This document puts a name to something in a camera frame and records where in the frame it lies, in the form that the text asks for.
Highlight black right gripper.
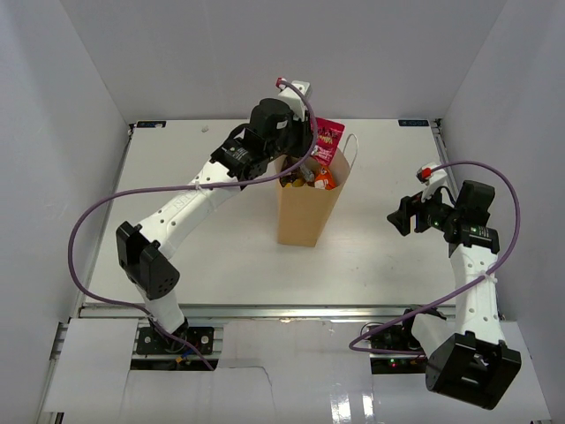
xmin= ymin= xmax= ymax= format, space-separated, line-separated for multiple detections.
xmin=388 ymin=182 xmax=461 ymax=237

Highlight brown purple M&M's packet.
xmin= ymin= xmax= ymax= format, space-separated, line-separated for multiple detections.
xmin=279 ymin=156 xmax=298 ymax=183

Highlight pink candy packet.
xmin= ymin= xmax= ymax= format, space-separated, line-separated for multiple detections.
xmin=311 ymin=117 xmax=345 ymax=166

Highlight yellow M&M's packet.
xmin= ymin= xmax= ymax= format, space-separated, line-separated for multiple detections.
xmin=281 ymin=176 xmax=306 ymax=188

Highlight orange white snack bag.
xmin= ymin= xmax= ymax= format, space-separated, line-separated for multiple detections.
xmin=313 ymin=165 xmax=337 ymax=190

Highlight brown paper bag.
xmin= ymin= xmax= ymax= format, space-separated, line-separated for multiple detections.
xmin=275 ymin=133 xmax=358 ymax=247

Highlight silver blue snack packet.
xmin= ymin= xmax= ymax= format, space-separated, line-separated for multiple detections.
xmin=299 ymin=163 xmax=315 ymax=183

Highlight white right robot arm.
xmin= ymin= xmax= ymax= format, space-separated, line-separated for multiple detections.
xmin=388 ymin=178 xmax=522 ymax=410

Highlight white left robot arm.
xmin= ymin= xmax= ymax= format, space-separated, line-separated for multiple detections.
xmin=116 ymin=96 xmax=313 ymax=352

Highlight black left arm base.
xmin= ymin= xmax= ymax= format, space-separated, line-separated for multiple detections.
xmin=134 ymin=326 xmax=215 ymax=355

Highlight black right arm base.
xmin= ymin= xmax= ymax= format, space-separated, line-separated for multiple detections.
xmin=368 ymin=322 xmax=427 ymax=375

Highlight blue label right corner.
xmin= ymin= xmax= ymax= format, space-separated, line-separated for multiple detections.
xmin=398 ymin=119 xmax=429 ymax=127

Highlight blue label corner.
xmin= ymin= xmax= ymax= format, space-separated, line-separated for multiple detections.
xmin=135 ymin=120 xmax=167 ymax=128
xmin=398 ymin=119 xmax=429 ymax=127

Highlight blue label left corner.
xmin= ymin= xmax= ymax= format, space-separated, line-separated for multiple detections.
xmin=135 ymin=120 xmax=167 ymax=128

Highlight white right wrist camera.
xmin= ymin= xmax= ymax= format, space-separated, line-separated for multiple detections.
xmin=416 ymin=163 xmax=448 ymax=202

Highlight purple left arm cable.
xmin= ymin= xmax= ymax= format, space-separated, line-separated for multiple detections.
xmin=66 ymin=79 xmax=317 ymax=371

